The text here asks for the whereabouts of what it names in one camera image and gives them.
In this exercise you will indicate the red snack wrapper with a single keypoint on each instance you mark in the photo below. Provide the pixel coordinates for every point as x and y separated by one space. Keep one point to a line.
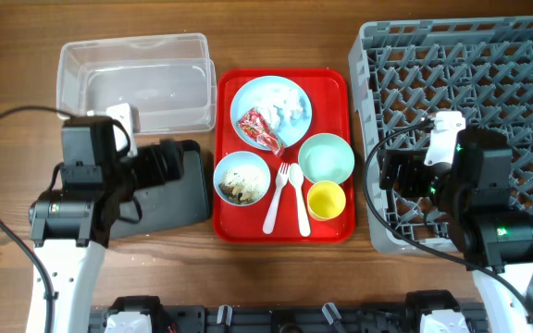
255 126

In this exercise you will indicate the rice and mushroom leftovers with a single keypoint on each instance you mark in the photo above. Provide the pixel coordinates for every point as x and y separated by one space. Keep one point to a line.
243 184

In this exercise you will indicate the light blue plate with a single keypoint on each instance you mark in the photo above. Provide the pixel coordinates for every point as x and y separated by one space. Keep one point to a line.
248 94

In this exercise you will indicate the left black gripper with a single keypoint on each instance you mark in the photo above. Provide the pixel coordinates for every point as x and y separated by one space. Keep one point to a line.
171 161

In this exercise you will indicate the white napkin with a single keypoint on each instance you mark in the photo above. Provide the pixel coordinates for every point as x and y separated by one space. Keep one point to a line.
278 106

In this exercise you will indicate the white plastic spoon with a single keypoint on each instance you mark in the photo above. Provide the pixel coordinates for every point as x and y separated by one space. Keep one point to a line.
296 179

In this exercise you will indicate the black waste tray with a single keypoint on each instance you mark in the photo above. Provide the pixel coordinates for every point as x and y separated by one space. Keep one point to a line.
178 203

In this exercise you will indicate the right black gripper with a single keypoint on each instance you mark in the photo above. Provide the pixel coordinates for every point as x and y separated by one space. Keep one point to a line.
390 168

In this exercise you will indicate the red serving tray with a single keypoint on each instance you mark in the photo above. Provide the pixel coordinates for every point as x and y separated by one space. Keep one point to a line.
327 91

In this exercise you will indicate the light blue bowl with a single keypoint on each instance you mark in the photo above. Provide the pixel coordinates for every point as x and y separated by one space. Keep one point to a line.
235 159

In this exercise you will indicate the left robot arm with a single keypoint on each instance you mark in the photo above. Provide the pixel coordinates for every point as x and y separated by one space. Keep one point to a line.
71 226

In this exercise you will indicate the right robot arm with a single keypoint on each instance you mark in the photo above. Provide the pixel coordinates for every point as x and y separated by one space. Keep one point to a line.
469 181

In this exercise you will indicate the white plastic fork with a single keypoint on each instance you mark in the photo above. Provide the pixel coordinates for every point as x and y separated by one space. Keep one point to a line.
280 182

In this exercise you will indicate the grey dishwasher rack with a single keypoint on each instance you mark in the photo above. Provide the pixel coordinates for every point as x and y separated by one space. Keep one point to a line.
402 71

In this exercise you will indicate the mint green bowl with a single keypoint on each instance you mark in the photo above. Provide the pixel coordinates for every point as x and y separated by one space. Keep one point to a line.
326 156

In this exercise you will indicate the yellow cup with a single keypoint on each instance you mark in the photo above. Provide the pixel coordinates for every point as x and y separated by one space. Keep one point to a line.
325 200

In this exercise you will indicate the clear plastic bin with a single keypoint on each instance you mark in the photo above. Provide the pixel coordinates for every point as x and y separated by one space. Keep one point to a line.
169 79

